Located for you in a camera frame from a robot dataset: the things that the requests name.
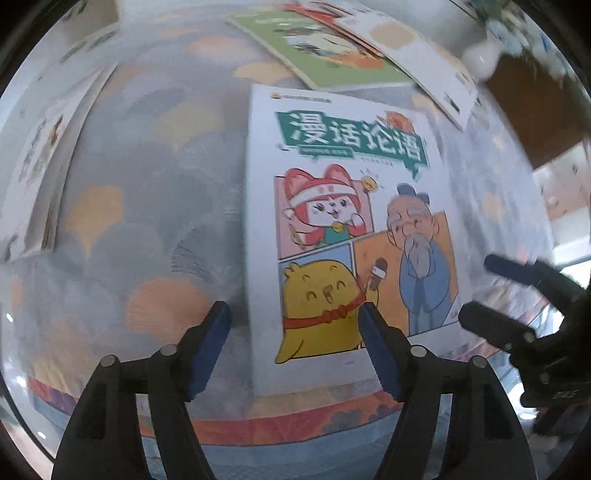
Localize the white low cabinet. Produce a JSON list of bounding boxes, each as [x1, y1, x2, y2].
[[531, 141, 591, 222]]

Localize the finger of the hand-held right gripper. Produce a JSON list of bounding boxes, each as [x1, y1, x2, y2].
[[484, 254, 585, 301], [458, 301, 539, 356]]

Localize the white ceramic vase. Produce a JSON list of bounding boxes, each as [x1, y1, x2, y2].
[[462, 38, 503, 83]]

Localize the green clock cover book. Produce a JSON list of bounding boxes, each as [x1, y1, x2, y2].
[[225, 10, 415, 92]]

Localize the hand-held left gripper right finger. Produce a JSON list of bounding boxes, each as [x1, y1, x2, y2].
[[358, 305, 539, 480]]

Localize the white warrior myth book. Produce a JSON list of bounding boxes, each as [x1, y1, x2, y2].
[[0, 62, 118, 264]]

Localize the brown wooden cabinet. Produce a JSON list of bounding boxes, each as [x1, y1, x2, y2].
[[482, 48, 591, 172]]

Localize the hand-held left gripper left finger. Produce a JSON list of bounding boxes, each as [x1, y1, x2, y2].
[[51, 301, 232, 480]]

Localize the blue white artificial flowers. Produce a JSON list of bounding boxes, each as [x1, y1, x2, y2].
[[485, 11, 566, 77]]

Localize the white square-code back book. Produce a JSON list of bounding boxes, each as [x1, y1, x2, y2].
[[339, 7, 478, 132]]

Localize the white cartoon comic book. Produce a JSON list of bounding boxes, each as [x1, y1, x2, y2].
[[245, 84, 462, 398]]

